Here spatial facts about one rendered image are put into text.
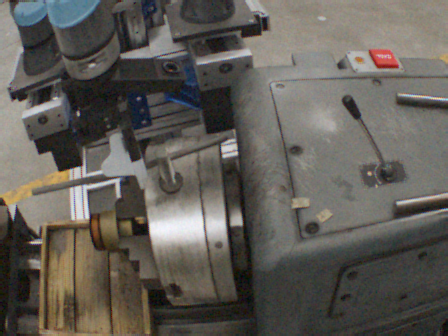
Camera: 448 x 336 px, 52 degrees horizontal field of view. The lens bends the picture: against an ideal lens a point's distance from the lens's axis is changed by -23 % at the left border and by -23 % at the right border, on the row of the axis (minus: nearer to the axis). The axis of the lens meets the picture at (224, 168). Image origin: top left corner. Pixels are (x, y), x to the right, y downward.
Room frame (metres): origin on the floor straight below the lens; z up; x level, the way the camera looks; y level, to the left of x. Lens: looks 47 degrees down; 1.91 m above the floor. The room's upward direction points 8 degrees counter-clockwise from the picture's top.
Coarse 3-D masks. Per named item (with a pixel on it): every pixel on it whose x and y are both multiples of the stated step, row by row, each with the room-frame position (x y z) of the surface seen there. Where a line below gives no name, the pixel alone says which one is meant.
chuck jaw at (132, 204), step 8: (144, 160) 0.70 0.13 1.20; (128, 184) 0.68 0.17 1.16; (136, 184) 0.68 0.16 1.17; (128, 192) 0.67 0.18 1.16; (136, 192) 0.67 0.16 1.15; (120, 200) 0.67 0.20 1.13; (128, 200) 0.66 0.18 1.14; (136, 200) 0.66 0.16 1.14; (144, 200) 0.66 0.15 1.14; (120, 208) 0.65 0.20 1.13; (128, 208) 0.65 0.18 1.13; (136, 208) 0.65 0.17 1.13; (144, 208) 0.65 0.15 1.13; (120, 216) 0.65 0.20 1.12; (128, 216) 0.64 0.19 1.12; (136, 216) 0.64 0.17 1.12
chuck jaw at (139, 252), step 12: (120, 240) 0.60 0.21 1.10; (132, 240) 0.60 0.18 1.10; (144, 240) 0.60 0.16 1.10; (132, 252) 0.57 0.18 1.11; (144, 252) 0.57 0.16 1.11; (132, 264) 0.55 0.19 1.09; (144, 264) 0.54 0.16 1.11; (144, 276) 0.51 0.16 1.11; (156, 276) 0.51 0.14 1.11; (156, 288) 0.50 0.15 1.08; (168, 288) 0.49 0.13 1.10; (180, 288) 0.49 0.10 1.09
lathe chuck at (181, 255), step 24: (168, 144) 0.71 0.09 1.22; (192, 144) 0.69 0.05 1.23; (192, 168) 0.63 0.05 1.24; (144, 192) 0.60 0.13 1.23; (168, 192) 0.59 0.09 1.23; (192, 192) 0.59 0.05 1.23; (168, 216) 0.56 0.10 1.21; (192, 216) 0.55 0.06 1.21; (168, 240) 0.53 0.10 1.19; (192, 240) 0.52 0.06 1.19; (168, 264) 0.50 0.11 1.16; (192, 264) 0.50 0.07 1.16; (192, 288) 0.48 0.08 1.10
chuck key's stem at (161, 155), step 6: (156, 150) 0.60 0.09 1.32; (162, 150) 0.60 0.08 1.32; (156, 156) 0.59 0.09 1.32; (162, 156) 0.59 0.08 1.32; (168, 156) 0.59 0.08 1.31; (162, 162) 0.59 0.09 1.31; (168, 162) 0.59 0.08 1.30; (162, 168) 0.59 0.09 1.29; (168, 168) 0.59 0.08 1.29; (162, 174) 0.59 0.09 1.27; (168, 174) 0.59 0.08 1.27; (168, 180) 0.60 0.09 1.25; (174, 180) 0.61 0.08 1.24; (168, 186) 0.60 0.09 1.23
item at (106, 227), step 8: (96, 216) 0.65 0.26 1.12; (104, 216) 0.65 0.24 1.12; (112, 216) 0.65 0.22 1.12; (96, 224) 0.63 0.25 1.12; (104, 224) 0.63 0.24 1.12; (112, 224) 0.63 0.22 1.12; (120, 224) 0.63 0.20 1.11; (128, 224) 0.63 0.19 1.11; (136, 224) 0.66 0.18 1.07; (96, 232) 0.62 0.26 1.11; (104, 232) 0.62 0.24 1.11; (112, 232) 0.62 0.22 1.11; (120, 232) 0.62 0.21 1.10; (128, 232) 0.62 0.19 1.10; (136, 232) 0.65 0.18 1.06; (96, 240) 0.61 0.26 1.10; (104, 240) 0.61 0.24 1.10; (112, 240) 0.61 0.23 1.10; (96, 248) 0.61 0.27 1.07; (104, 248) 0.61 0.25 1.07; (112, 248) 0.60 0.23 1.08
